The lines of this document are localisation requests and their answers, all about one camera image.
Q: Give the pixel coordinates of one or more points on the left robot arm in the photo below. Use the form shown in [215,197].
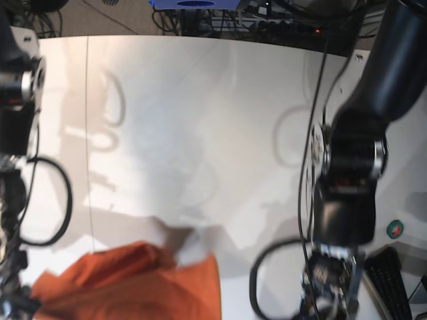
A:
[354,157]

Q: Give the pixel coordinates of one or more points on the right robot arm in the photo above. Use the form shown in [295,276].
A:
[22,80]

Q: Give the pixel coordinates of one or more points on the black keyboard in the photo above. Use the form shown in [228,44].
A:
[384,272]

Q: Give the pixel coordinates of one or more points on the blue box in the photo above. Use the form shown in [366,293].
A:
[199,4]

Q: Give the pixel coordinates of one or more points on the black power strip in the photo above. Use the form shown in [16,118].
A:
[287,28]

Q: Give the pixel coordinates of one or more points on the green tape roll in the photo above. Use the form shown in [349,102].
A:
[395,229]

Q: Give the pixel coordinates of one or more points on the orange t-shirt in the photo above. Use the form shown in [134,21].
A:
[135,281]

